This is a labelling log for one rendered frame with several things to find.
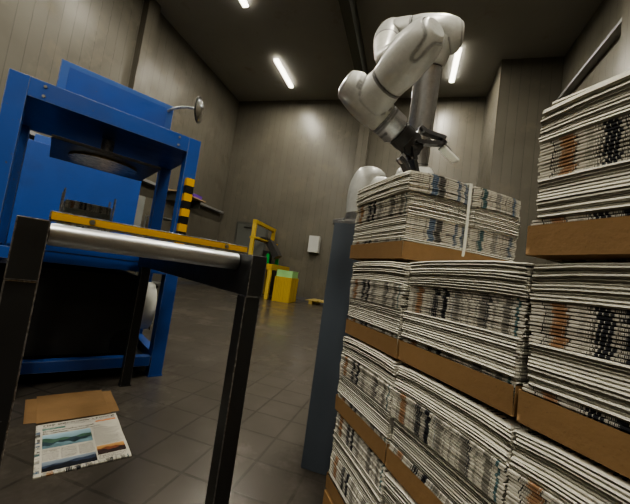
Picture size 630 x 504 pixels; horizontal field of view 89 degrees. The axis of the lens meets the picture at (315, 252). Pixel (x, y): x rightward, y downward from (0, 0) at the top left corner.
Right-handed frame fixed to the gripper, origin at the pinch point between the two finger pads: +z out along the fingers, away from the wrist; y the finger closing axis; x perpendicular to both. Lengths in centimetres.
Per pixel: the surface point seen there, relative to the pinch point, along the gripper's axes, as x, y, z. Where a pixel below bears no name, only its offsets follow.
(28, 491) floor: -39, 148, -42
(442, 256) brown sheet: 15.0, 28.5, 3.9
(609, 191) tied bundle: 57, 29, -9
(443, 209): 14.9, 18.4, -2.6
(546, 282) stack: 50, 39, -4
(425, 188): 15.2, 17.7, -10.1
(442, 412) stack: 35, 61, 6
